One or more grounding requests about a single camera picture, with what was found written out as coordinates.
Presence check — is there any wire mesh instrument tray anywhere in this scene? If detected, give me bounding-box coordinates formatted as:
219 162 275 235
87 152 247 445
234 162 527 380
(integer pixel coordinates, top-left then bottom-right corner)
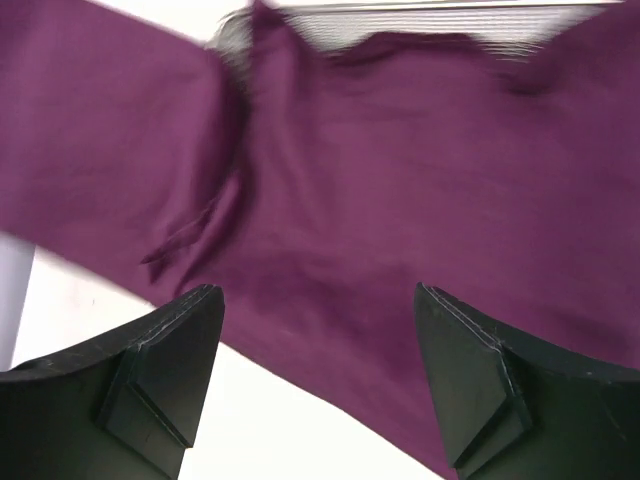
280 1 613 58

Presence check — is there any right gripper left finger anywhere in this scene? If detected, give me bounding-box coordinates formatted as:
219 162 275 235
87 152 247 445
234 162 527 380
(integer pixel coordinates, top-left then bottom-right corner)
1 285 224 480

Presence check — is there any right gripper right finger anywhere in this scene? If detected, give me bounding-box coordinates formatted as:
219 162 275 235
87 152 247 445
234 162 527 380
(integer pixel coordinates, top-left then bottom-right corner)
414 284 639 480

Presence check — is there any purple cloth wrap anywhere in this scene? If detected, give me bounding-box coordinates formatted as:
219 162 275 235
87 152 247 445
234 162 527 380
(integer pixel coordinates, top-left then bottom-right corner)
1 1 639 463

